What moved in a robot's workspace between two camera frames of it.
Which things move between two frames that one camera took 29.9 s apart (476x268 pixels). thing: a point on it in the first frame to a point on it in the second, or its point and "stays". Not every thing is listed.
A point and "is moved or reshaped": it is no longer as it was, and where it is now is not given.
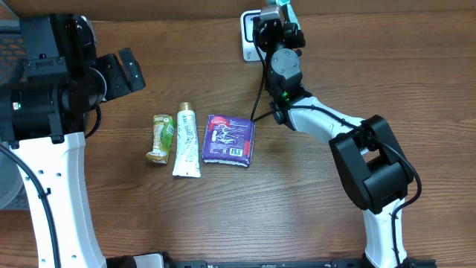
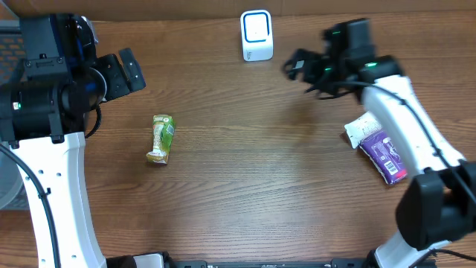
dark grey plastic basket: [12, 195] stays
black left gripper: [112, 74] stays
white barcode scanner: [249, 50] stays
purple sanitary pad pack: [228, 140] is moved or reshaped
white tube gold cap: [187, 159] is moved or reshaped
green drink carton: [163, 131] stays
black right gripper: [279, 28] to [310, 69]
